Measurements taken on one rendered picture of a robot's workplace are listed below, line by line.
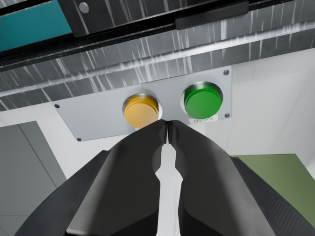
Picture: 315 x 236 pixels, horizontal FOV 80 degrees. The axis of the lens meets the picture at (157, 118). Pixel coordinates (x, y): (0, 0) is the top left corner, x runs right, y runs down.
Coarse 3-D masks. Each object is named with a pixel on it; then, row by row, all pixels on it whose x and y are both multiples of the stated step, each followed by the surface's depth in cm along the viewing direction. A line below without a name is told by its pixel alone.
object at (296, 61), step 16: (32, 0) 25; (48, 0) 25; (16, 48) 29; (32, 48) 29; (240, 64) 29; (256, 64) 29; (272, 64) 29; (288, 64) 29; (304, 64) 29; (240, 80) 31; (0, 112) 36; (16, 112) 36; (32, 112) 36; (48, 112) 36
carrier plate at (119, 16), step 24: (72, 0) 15; (96, 0) 15; (120, 0) 15; (144, 0) 15; (168, 0) 15; (192, 0) 15; (216, 0) 15; (72, 24) 16; (96, 24) 16; (120, 24) 16
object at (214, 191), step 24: (192, 144) 10; (216, 144) 10; (192, 168) 8; (216, 168) 8; (192, 192) 7; (216, 192) 7; (240, 192) 7; (192, 216) 6; (216, 216) 6; (240, 216) 6; (264, 216) 6
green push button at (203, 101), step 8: (192, 88) 20; (200, 88) 20; (208, 88) 20; (192, 96) 20; (200, 96) 20; (208, 96) 20; (216, 96) 20; (184, 104) 21; (192, 104) 21; (200, 104) 21; (208, 104) 20; (216, 104) 20; (192, 112) 21; (200, 112) 21; (208, 112) 21; (216, 112) 21
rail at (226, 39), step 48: (240, 0) 16; (288, 0) 16; (48, 48) 25; (96, 48) 19; (144, 48) 18; (192, 48) 19; (240, 48) 18; (288, 48) 18; (0, 96) 22; (48, 96) 22
